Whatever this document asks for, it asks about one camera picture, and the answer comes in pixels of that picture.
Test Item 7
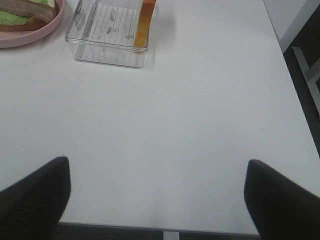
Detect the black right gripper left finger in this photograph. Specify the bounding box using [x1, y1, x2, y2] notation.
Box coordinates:
[0, 156, 71, 240]

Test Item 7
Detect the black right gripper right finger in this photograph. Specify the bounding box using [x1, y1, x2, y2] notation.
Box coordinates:
[244, 159, 320, 240]

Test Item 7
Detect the white bread slice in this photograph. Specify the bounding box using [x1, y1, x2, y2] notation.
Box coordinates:
[0, 0, 58, 32]
[133, 0, 157, 48]

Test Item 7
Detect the green lettuce leaf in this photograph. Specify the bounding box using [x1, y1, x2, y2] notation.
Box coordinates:
[0, 0, 36, 27]

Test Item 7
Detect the bacon strip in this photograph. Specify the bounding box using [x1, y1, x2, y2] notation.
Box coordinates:
[0, 0, 57, 23]

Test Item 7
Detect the pink round plate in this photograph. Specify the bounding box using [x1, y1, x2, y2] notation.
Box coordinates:
[0, 0, 66, 49]

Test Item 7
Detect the clear plastic bread tray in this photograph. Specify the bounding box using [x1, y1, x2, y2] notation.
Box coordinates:
[65, 0, 148, 68]

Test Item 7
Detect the upright white bread slice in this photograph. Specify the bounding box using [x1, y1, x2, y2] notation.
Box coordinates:
[133, 0, 157, 48]

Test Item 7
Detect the white table leg frame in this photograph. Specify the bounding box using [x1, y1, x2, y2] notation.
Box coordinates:
[291, 46, 320, 114]

